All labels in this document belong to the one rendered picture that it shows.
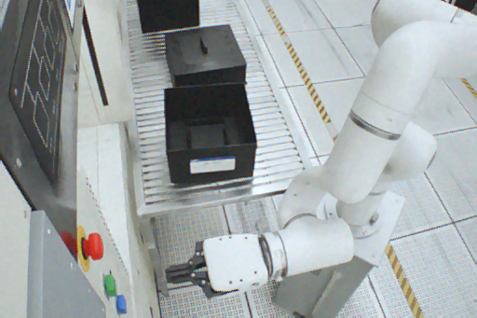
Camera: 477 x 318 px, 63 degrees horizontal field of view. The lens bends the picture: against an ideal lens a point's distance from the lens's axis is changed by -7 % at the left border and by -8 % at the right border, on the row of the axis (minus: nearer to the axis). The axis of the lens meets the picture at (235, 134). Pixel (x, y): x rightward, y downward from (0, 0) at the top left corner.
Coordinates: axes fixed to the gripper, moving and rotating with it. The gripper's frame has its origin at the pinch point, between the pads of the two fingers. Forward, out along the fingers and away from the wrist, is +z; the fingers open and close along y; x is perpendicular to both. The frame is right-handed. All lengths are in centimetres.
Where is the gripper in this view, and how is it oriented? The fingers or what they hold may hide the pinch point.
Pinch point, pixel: (177, 273)
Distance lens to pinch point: 75.8
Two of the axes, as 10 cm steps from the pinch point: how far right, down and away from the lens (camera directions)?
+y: -2.3, -7.4, 6.3
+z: -9.7, 1.5, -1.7
